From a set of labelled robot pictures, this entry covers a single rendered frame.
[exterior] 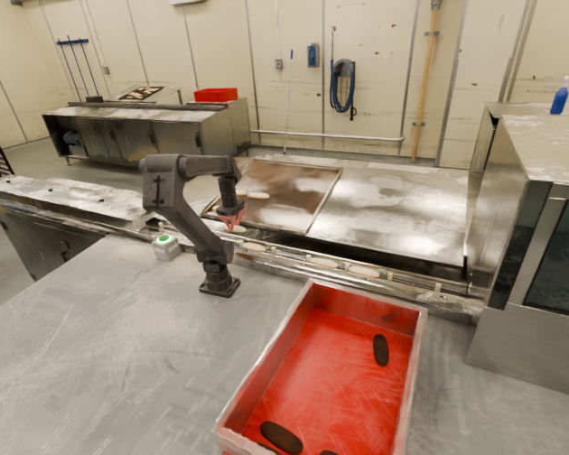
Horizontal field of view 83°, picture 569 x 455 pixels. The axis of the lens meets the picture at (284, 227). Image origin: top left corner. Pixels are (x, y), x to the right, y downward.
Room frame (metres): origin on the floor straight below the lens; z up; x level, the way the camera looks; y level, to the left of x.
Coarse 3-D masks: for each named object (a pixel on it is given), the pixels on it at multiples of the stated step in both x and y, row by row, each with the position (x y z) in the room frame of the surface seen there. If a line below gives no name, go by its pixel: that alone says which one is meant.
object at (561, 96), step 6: (564, 78) 2.18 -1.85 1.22; (564, 84) 2.16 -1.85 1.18; (558, 90) 2.17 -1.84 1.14; (564, 90) 2.14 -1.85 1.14; (558, 96) 2.15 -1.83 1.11; (564, 96) 2.13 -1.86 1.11; (558, 102) 2.14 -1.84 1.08; (564, 102) 2.13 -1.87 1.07; (552, 108) 2.16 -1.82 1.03; (558, 108) 2.13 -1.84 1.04
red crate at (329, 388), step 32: (320, 320) 0.66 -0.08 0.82; (352, 320) 0.65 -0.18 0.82; (288, 352) 0.56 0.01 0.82; (320, 352) 0.55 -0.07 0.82; (352, 352) 0.54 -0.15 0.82; (288, 384) 0.47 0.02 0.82; (320, 384) 0.46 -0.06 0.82; (352, 384) 0.46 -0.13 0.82; (384, 384) 0.45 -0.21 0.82; (256, 416) 0.40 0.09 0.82; (288, 416) 0.39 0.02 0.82; (320, 416) 0.39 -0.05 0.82; (352, 416) 0.38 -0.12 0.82; (384, 416) 0.38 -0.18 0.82; (320, 448) 0.33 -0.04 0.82; (352, 448) 0.32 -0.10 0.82; (384, 448) 0.32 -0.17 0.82
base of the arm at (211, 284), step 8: (224, 272) 0.82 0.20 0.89; (208, 280) 0.82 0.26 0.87; (216, 280) 0.81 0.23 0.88; (224, 280) 0.82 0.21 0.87; (232, 280) 0.85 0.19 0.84; (200, 288) 0.82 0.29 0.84; (208, 288) 0.82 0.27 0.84; (216, 288) 0.80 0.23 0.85; (224, 288) 0.81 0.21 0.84; (232, 288) 0.81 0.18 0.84; (224, 296) 0.79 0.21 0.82
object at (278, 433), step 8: (264, 424) 0.37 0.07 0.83; (272, 424) 0.37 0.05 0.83; (264, 432) 0.36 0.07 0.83; (272, 432) 0.36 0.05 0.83; (280, 432) 0.35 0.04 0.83; (288, 432) 0.35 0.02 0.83; (272, 440) 0.34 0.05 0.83; (280, 440) 0.34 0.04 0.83; (288, 440) 0.34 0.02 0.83; (296, 440) 0.34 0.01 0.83; (272, 448) 0.33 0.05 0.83; (280, 448) 0.33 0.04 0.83; (288, 448) 0.33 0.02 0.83; (296, 448) 0.32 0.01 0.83
